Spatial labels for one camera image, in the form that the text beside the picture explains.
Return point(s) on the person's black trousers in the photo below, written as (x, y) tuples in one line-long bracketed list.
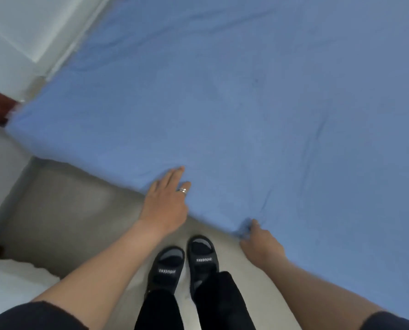
[(221, 305)]

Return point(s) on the white nightstand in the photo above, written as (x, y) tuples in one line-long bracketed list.
[(8, 285)]

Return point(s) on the person's black shirt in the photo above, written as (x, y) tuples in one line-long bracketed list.
[(35, 317)]

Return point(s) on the person's right hand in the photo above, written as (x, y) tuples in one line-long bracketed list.
[(263, 247)]

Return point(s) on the person's left forearm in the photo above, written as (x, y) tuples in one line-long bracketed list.
[(97, 278)]

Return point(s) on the person's right forearm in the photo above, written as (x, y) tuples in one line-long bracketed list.
[(311, 295)]

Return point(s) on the light blue sheet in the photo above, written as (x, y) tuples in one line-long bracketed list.
[(259, 99)]

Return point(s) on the white wooden bed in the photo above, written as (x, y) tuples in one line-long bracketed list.
[(18, 30)]

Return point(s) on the person's left hand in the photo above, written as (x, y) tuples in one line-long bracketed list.
[(164, 209)]

